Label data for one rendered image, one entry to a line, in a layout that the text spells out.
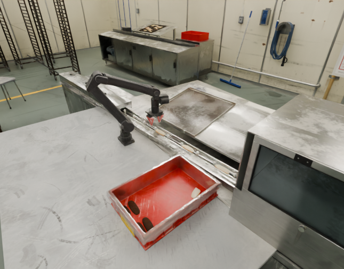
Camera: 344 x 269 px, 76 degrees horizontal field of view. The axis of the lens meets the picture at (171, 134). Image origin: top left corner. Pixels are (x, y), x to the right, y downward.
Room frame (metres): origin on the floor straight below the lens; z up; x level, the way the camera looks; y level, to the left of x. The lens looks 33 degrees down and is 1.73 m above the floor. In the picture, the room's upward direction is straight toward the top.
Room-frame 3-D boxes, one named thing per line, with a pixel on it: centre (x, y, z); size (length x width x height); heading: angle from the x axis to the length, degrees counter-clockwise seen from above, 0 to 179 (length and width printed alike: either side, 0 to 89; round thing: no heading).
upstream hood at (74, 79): (2.20, 0.85, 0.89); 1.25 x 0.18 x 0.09; 44
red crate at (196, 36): (5.19, -0.51, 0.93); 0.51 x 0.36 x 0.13; 48
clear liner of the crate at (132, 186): (0.77, 0.03, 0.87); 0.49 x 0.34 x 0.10; 130
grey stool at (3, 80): (3.73, 2.98, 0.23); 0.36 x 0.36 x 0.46; 77
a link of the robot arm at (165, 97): (1.44, 0.08, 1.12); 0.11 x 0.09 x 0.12; 113
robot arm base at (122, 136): (1.33, 0.33, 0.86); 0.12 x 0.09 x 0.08; 36
